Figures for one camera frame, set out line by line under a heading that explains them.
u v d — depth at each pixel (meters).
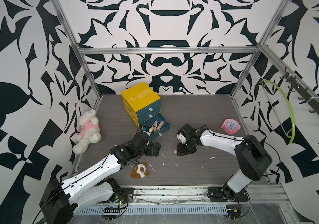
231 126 0.99
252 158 0.46
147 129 0.70
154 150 0.70
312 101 0.59
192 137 0.66
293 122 0.66
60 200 0.38
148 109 0.87
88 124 0.92
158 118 1.05
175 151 0.87
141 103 0.85
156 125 1.00
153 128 0.99
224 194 0.67
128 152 0.57
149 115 0.94
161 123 1.02
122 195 0.73
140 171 0.79
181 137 0.83
